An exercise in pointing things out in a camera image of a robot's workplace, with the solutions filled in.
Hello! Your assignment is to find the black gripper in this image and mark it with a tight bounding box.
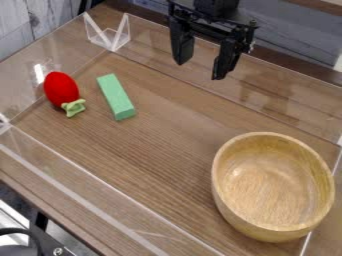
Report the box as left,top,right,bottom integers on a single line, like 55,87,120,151
167,0,258,80

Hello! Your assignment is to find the red plush strawberry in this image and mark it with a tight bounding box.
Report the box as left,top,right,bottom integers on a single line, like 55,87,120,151
43,71,85,118

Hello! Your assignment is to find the green rectangular block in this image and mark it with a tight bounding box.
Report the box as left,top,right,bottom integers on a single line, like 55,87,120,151
96,74,136,121

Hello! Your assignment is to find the wooden bowl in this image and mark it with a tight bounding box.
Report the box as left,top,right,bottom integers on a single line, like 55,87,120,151
211,132,335,243

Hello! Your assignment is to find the black table clamp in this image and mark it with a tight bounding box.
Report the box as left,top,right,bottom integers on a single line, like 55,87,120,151
29,212,76,256

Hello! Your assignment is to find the clear acrylic corner bracket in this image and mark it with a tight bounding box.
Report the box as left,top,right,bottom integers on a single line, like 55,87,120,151
83,13,131,52

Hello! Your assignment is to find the black cable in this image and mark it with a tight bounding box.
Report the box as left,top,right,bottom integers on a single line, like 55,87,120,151
0,227,44,256

